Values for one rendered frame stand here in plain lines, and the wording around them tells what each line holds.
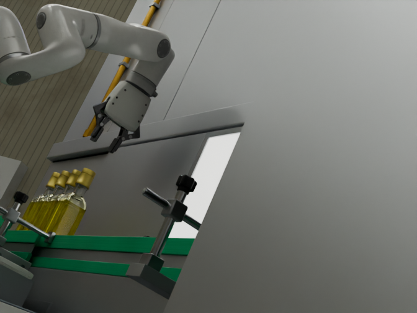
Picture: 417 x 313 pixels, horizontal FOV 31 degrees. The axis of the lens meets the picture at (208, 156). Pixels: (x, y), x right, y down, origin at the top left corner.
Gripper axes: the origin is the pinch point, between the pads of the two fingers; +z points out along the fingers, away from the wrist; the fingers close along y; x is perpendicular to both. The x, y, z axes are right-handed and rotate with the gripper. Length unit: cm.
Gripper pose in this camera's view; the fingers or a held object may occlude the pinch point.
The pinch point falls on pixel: (105, 140)
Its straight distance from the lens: 187.5
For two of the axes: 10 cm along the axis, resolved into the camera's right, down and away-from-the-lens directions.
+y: -7.2, -5.1, -4.6
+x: 4.6, 1.4, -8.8
